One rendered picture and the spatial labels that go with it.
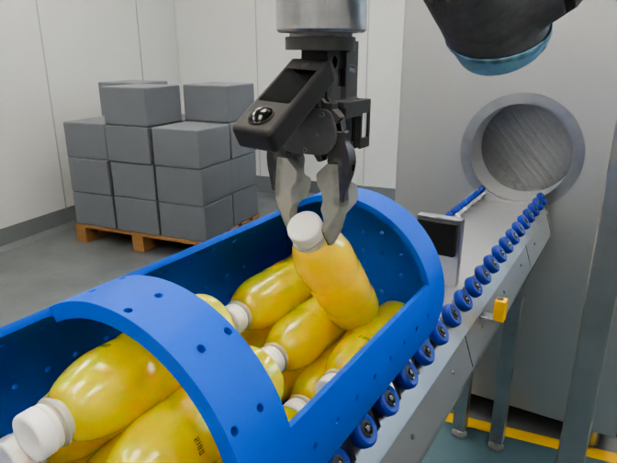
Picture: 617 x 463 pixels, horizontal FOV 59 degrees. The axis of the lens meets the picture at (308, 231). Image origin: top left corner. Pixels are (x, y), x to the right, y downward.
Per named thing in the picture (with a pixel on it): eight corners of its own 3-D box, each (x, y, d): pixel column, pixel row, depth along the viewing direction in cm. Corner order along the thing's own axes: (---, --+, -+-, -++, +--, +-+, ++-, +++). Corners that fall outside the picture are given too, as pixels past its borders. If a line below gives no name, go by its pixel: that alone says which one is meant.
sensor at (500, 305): (506, 318, 114) (509, 297, 112) (502, 323, 111) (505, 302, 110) (469, 310, 118) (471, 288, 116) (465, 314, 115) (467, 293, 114)
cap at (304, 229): (300, 256, 58) (294, 248, 57) (287, 231, 61) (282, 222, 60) (331, 238, 58) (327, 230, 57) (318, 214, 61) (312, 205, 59)
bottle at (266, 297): (285, 255, 86) (207, 299, 71) (319, 241, 82) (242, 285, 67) (304, 296, 86) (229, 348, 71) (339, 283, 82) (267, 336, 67)
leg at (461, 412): (468, 433, 214) (485, 286, 195) (464, 441, 210) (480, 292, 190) (454, 427, 217) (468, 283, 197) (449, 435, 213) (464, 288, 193)
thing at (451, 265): (458, 283, 123) (465, 218, 118) (453, 289, 120) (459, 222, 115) (416, 275, 128) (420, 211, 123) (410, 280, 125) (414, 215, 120)
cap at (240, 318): (220, 306, 70) (211, 311, 69) (241, 299, 68) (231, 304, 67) (233, 333, 70) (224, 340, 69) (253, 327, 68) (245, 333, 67)
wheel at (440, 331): (440, 313, 96) (431, 318, 97) (431, 324, 92) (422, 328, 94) (454, 335, 96) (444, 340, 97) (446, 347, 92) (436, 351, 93)
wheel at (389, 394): (389, 376, 78) (379, 379, 79) (376, 391, 74) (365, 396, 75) (406, 403, 78) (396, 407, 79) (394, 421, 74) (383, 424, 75)
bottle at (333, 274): (342, 341, 72) (292, 274, 57) (321, 299, 76) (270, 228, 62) (388, 314, 72) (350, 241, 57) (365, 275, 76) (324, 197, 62)
